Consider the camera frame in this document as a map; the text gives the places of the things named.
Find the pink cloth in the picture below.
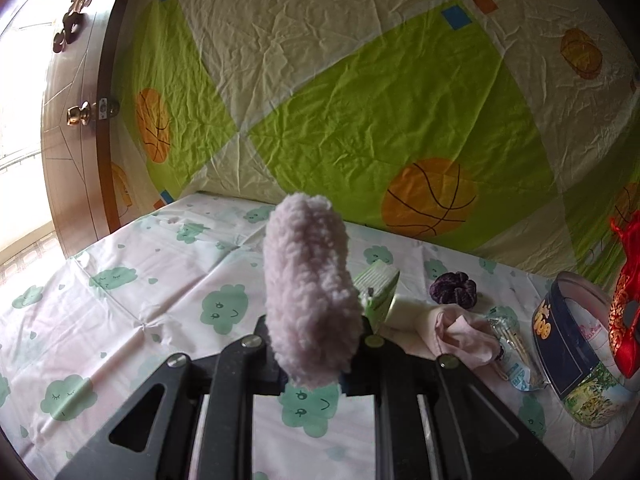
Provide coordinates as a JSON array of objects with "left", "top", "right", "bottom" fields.
[{"left": 381, "top": 304, "right": 501, "bottom": 370}]

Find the pink fluffy plush item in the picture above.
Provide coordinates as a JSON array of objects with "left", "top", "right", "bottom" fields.
[{"left": 264, "top": 193, "right": 363, "bottom": 390}]

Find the green tissue pack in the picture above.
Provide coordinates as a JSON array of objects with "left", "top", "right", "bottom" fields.
[{"left": 354, "top": 260, "right": 400, "bottom": 333}]

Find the red embroidered pouch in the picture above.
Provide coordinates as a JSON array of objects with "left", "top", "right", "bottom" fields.
[{"left": 608, "top": 210, "right": 639, "bottom": 378}]

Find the purple scrunchie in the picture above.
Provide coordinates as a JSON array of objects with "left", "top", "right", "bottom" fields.
[{"left": 430, "top": 271, "right": 477, "bottom": 310}]

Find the round cookie tin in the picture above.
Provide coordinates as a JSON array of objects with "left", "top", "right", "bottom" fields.
[{"left": 532, "top": 272, "right": 639, "bottom": 428}]

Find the brass door knob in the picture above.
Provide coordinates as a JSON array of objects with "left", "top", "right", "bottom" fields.
[{"left": 66, "top": 96, "right": 120, "bottom": 126}]

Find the wooden door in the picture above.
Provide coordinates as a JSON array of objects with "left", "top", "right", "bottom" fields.
[{"left": 0, "top": 0, "right": 147, "bottom": 261}]

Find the green cream sports bedsheet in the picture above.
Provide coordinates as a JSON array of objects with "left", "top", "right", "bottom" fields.
[{"left": 111, "top": 0, "right": 639, "bottom": 286}]

